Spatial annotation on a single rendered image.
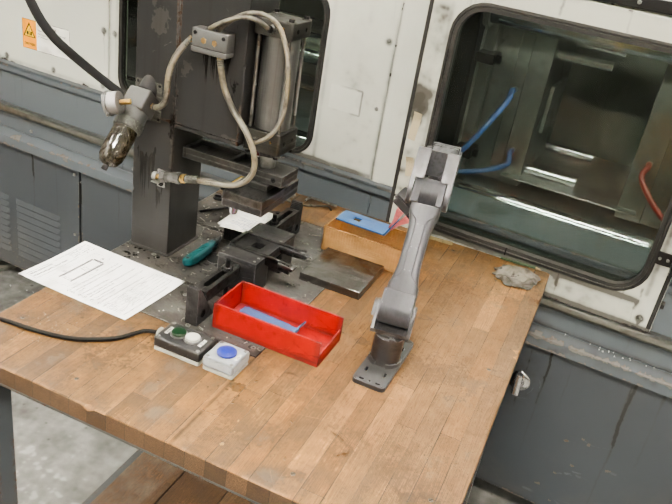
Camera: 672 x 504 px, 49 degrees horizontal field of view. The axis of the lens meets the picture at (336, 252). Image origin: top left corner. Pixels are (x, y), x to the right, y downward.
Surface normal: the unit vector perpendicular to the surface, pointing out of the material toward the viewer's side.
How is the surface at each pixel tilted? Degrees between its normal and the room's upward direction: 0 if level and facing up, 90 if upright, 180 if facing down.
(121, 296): 1
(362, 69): 90
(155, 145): 90
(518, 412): 90
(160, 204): 90
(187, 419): 0
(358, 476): 0
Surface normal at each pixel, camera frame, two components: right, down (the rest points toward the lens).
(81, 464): 0.15, -0.88
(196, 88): -0.40, 0.36
